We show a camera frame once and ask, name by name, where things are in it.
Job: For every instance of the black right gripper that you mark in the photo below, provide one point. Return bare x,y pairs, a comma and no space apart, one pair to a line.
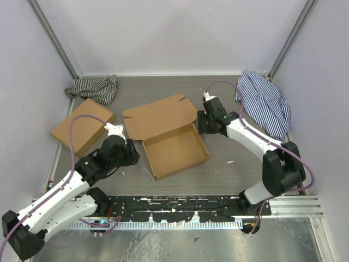
202,128

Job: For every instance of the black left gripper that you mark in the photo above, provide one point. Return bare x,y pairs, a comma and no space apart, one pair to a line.
132,156

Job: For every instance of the brown cardboard box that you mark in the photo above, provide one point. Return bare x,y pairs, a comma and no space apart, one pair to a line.
85,131
168,134

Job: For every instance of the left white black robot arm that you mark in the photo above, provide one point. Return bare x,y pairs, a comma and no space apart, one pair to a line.
74,197

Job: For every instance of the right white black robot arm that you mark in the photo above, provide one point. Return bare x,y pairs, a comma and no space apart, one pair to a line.
281,166

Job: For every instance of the folded brown cardboard box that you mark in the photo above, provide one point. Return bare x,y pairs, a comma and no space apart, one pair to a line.
85,131

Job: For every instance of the blue white striped cloth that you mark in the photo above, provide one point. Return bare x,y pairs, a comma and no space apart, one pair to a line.
263,102

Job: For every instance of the black white striped cloth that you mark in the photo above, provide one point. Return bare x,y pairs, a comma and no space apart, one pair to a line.
101,90

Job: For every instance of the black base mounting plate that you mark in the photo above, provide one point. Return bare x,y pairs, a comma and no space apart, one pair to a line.
176,208

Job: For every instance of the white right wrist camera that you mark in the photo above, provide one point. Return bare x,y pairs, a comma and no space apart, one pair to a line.
207,97

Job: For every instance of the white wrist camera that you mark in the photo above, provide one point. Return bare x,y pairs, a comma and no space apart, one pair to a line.
207,97
117,130

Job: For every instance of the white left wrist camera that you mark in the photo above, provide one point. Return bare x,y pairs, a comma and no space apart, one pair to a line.
117,130

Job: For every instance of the white slotted cable duct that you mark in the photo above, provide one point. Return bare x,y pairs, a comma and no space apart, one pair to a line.
194,224

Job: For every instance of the left aluminium frame post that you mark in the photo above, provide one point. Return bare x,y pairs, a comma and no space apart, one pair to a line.
52,36

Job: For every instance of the aluminium frame post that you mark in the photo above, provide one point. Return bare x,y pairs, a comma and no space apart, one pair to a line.
292,36
52,36

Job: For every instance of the right aluminium frame post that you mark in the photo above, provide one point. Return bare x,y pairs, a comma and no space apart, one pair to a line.
292,36

